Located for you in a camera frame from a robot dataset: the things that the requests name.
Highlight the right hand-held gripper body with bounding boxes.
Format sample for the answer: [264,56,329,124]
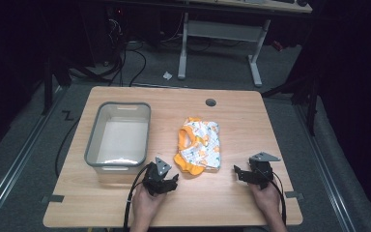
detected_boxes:
[240,151,282,190]

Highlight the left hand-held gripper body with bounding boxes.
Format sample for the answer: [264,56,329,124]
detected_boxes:
[142,157,179,196]

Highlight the white plastic bin grey rim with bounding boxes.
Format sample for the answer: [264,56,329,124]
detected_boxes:
[83,101,152,186]

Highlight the orange and white baby garment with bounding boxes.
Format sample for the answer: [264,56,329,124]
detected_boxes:
[173,116,222,177]

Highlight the person's left hand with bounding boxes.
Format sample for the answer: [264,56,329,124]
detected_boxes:
[131,185,167,224]

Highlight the person's right hand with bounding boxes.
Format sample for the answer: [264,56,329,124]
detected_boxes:
[249,181,282,220]

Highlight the grey tape strip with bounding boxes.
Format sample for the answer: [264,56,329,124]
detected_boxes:
[41,194,66,204]
[284,190,304,200]

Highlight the black tripod stand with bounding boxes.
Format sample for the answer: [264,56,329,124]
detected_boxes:
[260,72,324,137]

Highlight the black metal stand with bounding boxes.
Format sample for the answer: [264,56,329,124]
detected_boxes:
[41,56,73,116]

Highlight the desk with white legs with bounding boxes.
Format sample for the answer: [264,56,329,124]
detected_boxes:
[177,0,314,89]

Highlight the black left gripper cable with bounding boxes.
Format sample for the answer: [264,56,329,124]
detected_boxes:
[123,163,153,232]

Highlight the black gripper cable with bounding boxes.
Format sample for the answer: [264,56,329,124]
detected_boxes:
[123,163,153,232]
[260,168,288,226]

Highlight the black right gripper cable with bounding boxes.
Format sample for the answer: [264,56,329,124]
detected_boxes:
[260,168,288,226]

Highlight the metal floor rail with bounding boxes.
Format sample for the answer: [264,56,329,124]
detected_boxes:
[0,86,68,228]
[293,101,357,232]

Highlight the thin black floor cable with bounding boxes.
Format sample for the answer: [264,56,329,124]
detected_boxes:
[54,116,82,179]

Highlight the black floor cables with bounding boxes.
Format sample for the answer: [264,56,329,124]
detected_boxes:
[104,17,148,88]

